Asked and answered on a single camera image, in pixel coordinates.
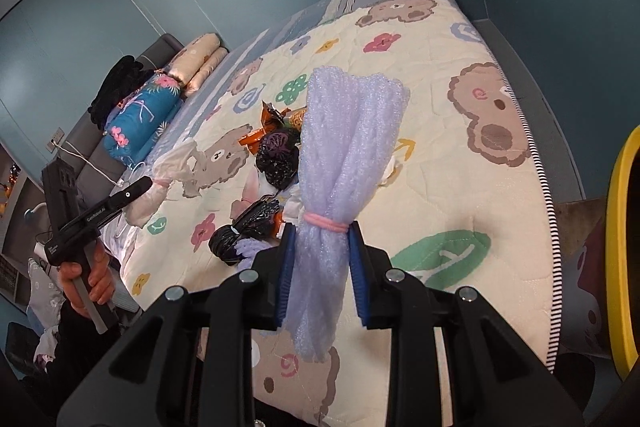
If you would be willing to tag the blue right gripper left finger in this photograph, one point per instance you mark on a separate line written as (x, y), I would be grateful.
(286, 260)

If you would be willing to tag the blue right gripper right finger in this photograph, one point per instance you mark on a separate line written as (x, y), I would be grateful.
(359, 262)

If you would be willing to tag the lilac foam net wrap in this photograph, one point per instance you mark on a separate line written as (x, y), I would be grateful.
(348, 136)

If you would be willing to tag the yellow rim trash bin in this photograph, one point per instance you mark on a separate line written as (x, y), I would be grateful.
(622, 257)

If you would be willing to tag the black plastic bag lower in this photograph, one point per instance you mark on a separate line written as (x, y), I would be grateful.
(248, 233)

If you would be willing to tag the black plastic bag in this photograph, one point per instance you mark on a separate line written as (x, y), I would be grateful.
(248, 233)
(278, 156)

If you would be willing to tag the grey bed headboard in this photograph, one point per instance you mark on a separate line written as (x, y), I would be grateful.
(100, 155)

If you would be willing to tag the black plastic bag upper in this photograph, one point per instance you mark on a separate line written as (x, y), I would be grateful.
(278, 156)

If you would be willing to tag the blue floral pillow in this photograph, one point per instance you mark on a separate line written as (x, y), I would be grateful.
(131, 134)

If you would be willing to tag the pink cloth bundle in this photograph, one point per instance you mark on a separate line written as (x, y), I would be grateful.
(173, 166)

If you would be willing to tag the orange snack wrapper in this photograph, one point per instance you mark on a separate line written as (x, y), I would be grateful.
(273, 120)

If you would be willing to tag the black clothing pile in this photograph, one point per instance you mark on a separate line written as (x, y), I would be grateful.
(126, 77)

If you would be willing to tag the peach pillow stack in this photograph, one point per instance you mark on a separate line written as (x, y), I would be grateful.
(196, 62)

